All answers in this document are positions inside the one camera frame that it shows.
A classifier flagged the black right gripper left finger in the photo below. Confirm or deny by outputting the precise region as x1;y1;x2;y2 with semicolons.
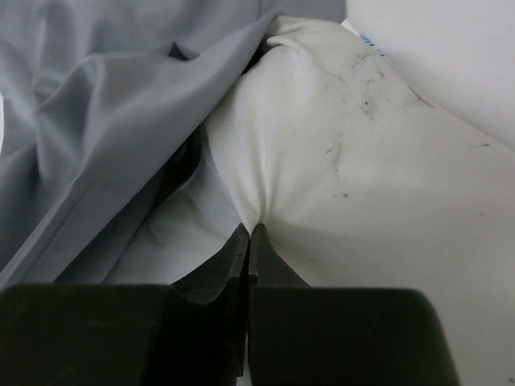
1;226;249;385

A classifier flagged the grey pillowcase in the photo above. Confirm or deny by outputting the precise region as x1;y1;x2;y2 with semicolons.
1;1;346;286

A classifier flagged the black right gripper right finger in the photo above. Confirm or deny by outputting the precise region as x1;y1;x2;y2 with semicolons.
248;224;459;385

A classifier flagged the white pillow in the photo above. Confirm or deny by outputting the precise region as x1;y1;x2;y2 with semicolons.
108;14;515;318

